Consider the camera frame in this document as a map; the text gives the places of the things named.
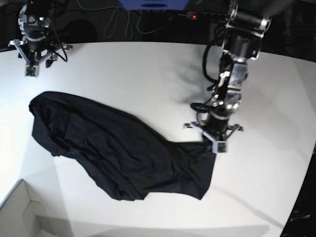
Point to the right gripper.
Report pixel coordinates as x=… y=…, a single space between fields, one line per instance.
x=33 y=47

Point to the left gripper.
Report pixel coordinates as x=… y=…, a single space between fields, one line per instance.
x=217 y=123

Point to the black t-shirt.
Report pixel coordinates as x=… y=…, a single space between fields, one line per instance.
x=124 y=156

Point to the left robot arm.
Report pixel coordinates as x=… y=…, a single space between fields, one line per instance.
x=242 y=40

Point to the blue box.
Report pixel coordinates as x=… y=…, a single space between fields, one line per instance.
x=154 y=4

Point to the white cardboard box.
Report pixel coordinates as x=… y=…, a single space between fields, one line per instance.
x=20 y=216

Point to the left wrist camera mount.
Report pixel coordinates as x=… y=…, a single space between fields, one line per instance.
x=218 y=140

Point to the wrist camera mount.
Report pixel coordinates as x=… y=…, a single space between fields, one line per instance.
x=32 y=61
x=218 y=140

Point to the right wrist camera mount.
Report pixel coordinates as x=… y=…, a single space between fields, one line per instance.
x=32 y=61

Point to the white power strip red switch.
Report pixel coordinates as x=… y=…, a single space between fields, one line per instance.
x=209 y=16

